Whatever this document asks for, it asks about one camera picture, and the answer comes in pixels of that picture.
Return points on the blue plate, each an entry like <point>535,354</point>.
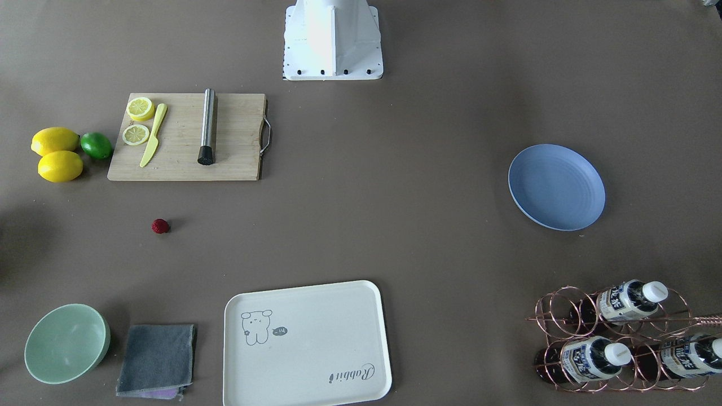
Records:
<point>556,187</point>

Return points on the red strawberry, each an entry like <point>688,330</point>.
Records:
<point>160,226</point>

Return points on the cream tray with bear print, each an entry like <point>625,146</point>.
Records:
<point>316,345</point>

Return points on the wooden cutting board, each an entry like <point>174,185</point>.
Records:
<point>237,141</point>

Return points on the steel muddler with black tip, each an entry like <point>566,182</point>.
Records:
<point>206,152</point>

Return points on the yellow plastic knife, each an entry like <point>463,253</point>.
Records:
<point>153,141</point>

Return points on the thin lemon slice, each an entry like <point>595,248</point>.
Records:
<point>135,134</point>

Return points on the thick lemon slice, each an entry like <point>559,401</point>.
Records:
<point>140,109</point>

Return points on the grey folded cloth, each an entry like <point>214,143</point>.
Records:
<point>158,361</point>

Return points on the green lime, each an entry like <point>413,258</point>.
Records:
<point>96,145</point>

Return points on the lower bottle white cap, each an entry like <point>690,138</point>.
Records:
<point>579,361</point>
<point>688,357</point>

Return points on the bottle white cap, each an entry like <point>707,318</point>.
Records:
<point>630,301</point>
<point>579,361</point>
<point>688,357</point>

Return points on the lower whole lemon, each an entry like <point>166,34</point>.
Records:
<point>60,166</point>

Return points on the whole lemon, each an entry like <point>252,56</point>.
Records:
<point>54,139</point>
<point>60,166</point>

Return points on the upper bottle white cap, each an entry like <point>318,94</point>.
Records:
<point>630,301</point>

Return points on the upper whole lemon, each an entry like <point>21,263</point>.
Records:
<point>54,139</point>

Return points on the green bowl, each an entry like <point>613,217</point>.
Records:
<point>67,343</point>

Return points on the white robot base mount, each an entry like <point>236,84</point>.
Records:
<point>332,41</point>

